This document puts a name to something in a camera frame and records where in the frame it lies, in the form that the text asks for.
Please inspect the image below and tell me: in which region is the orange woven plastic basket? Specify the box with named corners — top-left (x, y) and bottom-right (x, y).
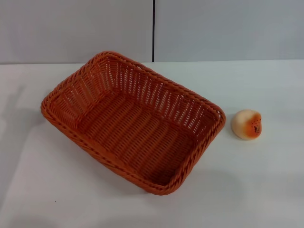
top-left (40, 50), bottom-right (227, 196)

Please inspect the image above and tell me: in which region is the round toy bread bun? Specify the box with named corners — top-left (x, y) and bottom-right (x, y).
top-left (231, 109), bottom-right (262, 141)

